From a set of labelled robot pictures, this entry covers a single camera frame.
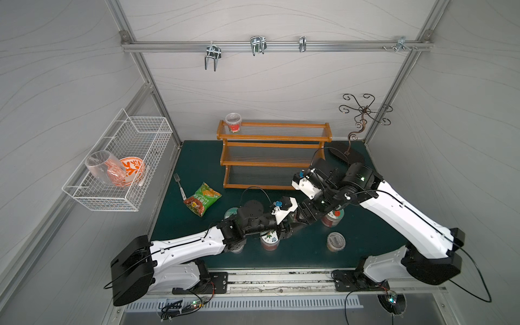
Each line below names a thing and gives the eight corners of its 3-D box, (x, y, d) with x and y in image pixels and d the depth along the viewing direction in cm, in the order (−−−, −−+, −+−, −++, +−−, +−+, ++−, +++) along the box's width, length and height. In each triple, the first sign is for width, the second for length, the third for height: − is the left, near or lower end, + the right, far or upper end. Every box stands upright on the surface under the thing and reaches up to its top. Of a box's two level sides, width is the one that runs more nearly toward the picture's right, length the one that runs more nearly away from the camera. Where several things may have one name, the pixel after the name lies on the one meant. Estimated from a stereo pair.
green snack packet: (182, 203, 94) (181, 201, 92) (204, 183, 101) (203, 181, 100) (199, 218, 89) (198, 216, 88) (221, 196, 97) (220, 193, 95)
